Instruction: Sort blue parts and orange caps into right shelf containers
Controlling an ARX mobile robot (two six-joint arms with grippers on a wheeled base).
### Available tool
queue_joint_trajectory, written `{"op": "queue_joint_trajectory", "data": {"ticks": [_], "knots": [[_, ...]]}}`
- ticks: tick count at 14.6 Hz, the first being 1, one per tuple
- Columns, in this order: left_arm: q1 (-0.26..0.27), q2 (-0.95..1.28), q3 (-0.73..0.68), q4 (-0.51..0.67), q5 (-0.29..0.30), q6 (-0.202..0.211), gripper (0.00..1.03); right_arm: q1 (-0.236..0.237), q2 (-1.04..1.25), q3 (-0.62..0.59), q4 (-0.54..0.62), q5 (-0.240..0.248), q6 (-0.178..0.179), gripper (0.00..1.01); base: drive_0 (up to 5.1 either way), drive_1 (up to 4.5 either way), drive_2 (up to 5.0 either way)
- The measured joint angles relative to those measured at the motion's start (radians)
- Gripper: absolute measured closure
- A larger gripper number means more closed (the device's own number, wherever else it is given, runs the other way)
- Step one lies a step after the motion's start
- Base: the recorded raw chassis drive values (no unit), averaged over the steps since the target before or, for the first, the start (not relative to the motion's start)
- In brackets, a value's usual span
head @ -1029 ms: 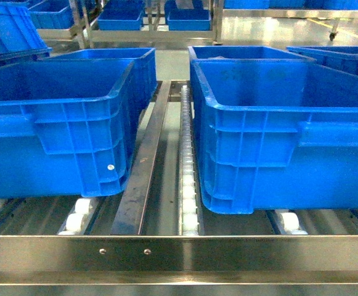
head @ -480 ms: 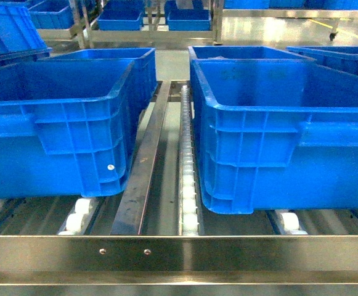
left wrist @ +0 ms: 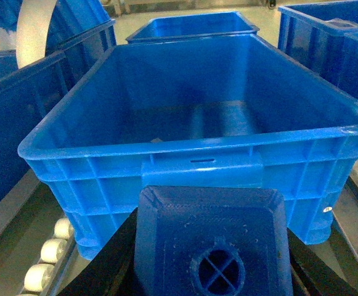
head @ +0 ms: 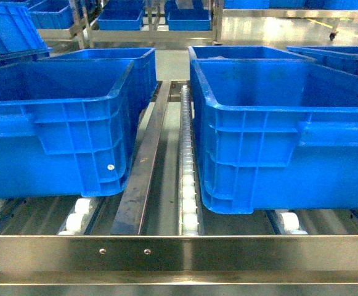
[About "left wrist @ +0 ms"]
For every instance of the blue rectangular block part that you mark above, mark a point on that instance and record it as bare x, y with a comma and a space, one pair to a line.
212, 241

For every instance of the blue bin behind target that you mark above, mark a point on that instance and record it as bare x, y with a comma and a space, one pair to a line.
166, 29

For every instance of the blue target bin front right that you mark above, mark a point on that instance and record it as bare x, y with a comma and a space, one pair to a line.
229, 111

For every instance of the blue bin with white sheet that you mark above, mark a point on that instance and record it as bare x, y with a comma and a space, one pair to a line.
28, 94

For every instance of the stainless steel right shelf rack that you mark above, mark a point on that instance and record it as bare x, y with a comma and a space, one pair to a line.
29, 211

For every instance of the curved white plastic sheet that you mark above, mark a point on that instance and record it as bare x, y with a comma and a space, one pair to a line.
32, 30

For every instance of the blue bin far right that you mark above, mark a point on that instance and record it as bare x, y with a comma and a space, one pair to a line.
324, 38

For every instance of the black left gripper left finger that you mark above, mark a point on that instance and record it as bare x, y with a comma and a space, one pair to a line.
111, 272

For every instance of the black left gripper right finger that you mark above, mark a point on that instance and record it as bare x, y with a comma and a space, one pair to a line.
310, 275

